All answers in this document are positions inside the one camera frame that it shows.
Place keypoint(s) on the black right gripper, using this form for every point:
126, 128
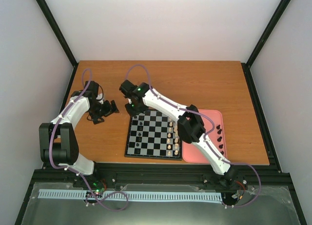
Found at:
132, 113

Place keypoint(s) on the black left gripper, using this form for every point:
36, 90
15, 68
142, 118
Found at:
108, 111

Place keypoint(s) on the black and white chessboard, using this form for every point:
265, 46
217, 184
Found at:
157, 137

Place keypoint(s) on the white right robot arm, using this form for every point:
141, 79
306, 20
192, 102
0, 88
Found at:
190, 125

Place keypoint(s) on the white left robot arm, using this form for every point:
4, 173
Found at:
57, 140

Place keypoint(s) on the light blue cable duct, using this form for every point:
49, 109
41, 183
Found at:
132, 196

